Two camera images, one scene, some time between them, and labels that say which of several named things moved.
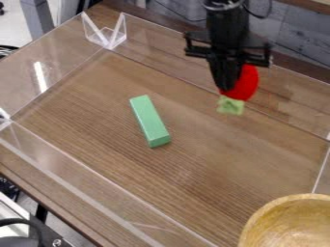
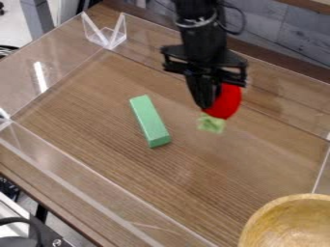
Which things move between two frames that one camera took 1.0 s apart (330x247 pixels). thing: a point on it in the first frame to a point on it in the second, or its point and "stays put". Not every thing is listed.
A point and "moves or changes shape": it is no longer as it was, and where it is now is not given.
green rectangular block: x=150 y=123 stays put
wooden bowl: x=293 y=221 stays put
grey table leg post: x=38 y=16 stays put
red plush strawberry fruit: x=240 y=93 moves or changes shape
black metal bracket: x=49 y=237 stays put
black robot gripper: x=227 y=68 to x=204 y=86
